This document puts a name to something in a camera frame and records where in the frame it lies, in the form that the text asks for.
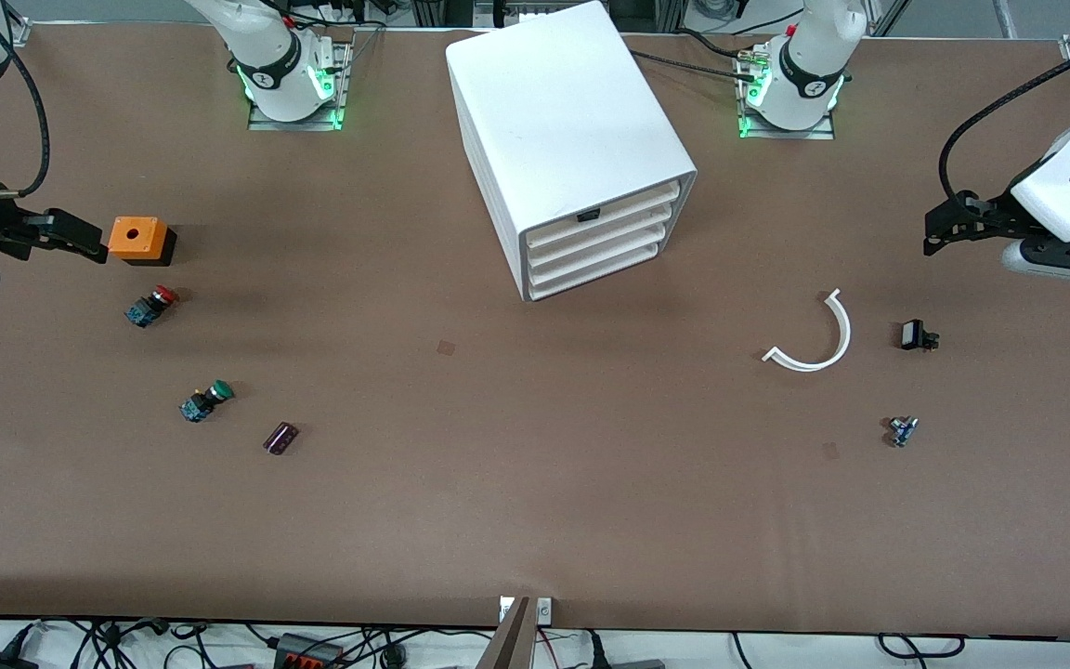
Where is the white drawer with handle notch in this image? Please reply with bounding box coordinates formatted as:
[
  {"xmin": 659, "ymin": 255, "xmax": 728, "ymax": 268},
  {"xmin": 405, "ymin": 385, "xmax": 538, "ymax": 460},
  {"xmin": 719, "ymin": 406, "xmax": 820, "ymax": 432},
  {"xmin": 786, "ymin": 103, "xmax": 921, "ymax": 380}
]
[{"xmin": 526, "ymin": 181, "xmax": 683, "ymax": 250}]

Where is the red capped push button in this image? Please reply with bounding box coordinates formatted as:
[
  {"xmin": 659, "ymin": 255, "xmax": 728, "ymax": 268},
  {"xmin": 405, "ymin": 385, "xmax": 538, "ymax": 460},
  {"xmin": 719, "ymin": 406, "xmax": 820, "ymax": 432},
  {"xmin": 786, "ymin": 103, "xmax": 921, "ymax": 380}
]
[{"xmin": 124, "ymin": 285, "xmax": 180, "ymax": 329}]

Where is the green capped push button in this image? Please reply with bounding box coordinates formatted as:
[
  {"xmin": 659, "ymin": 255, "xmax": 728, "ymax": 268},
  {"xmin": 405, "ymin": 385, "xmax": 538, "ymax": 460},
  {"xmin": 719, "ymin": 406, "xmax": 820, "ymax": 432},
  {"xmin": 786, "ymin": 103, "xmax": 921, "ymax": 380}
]
[{"xmin": 179, "ymin": 379, "xmax": 236, "ymax": 425}]

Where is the white plain drawer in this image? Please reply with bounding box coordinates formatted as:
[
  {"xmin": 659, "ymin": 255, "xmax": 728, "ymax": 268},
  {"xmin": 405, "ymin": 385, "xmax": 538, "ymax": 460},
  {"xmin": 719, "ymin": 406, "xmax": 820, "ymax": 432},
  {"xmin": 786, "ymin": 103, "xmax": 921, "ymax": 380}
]
[
  {"xmin": 528, "ymin": 200, "xmax": 682, "ymax": 268},
  {"xmin": 529, "ymin": 221, "xmax": 675, "ymax": 284},
  {"xmin": 531, "ymin": 240, "xmax": 661, "ymax": 301}
]

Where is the white drawer cabinet shell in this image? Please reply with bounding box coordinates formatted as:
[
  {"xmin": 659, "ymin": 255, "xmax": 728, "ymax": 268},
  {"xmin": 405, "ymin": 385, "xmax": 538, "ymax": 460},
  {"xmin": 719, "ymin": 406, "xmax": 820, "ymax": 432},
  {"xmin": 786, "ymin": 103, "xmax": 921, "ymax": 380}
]
[{"xmin": 445, "ymin": 0, "xmax": 698, "ymax": 303}]

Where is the orange box with hole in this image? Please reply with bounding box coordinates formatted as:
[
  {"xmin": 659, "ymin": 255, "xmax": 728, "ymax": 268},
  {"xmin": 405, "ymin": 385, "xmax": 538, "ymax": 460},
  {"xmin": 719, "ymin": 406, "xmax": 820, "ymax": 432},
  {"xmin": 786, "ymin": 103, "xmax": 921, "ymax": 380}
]
[{"xmin": 108, "ymin": 216, "xmax": 178, "ymax": 269}]

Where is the white curved plastic strip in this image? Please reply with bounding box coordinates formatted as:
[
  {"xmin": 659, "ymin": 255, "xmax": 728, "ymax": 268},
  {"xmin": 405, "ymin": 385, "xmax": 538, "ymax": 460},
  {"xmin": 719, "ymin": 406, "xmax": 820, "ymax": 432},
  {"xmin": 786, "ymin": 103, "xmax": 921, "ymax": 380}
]
[{"xmin": 762, "ymin": 288, "xmax": 853, "ymax": 374}]

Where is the black orange power strip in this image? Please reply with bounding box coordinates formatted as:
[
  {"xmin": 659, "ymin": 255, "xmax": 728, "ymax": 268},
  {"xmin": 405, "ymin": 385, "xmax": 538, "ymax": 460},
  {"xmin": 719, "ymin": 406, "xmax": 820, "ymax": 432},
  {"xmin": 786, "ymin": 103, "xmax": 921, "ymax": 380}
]
[{"xmin": 275, "ymin": 633, "xmax": 347, "ymax": 669}]

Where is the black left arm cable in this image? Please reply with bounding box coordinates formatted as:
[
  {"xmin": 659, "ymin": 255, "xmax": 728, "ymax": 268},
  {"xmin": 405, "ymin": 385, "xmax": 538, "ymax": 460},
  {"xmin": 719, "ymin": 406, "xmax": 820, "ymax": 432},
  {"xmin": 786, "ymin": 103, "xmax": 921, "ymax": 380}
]
[{"xmin": 939, "ymin": 33, "xmax": 1070, "ymax": 210}]

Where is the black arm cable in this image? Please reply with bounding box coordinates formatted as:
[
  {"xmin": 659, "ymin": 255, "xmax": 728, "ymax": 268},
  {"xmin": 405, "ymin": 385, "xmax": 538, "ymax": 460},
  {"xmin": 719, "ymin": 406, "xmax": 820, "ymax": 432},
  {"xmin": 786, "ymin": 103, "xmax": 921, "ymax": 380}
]
[
  {"xmin": 0, "ymin": 0, "xmax": 51, "ymax": 199},
  {"xmin": 939, "ymin": 33, "xmax": 1070, "ymax": 210}
]

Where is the small black switch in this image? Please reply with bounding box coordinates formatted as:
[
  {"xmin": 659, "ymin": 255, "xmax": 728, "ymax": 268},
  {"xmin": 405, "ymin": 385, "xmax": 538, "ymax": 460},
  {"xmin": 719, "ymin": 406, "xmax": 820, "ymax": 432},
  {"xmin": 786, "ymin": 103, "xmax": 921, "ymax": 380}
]
[{"xmin": 900, "ymin": 319, "xmax": 941, "ymax": 354}]

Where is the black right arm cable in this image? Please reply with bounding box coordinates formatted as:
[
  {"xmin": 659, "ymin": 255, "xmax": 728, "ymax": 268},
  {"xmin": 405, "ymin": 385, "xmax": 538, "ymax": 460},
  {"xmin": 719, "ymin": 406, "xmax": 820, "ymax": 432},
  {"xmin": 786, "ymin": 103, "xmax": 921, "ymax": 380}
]
[{"xmin": 0, "ymin": 0, "xmax": 51, "ymax": 199}]

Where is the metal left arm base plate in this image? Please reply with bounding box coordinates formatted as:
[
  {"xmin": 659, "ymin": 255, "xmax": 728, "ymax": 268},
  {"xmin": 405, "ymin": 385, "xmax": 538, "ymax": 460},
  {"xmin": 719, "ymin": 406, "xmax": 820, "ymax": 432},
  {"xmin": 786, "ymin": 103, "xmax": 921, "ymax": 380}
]
[{"xmin": 737, "ymin": 42, "xmax": 836, "ymax": 141}]

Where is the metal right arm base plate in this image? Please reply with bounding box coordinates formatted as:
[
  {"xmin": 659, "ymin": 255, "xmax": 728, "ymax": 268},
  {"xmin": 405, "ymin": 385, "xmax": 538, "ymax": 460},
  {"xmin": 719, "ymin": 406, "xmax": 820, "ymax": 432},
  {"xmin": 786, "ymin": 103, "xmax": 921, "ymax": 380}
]
[{"xmin": 247, "ymin": 42, "xmax": 352, "ymax": 132}]

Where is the black braided base cable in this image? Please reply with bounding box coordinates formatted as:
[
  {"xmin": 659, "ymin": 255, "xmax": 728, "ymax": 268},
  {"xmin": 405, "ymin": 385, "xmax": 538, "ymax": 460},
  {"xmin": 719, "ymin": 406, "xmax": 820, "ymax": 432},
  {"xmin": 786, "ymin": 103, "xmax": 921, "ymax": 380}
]
[{"xmin": 630, "ymin": 48, "xmax": 761, "ymax": 86}]

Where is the brown wooden post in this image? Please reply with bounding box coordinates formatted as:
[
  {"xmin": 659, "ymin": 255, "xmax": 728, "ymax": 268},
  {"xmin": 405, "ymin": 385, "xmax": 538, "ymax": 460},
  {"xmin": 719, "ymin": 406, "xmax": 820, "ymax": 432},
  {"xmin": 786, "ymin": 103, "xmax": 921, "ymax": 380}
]
[{"xmin": 477, "ymin": 597, "xmax": 536, "ymax": 669}]

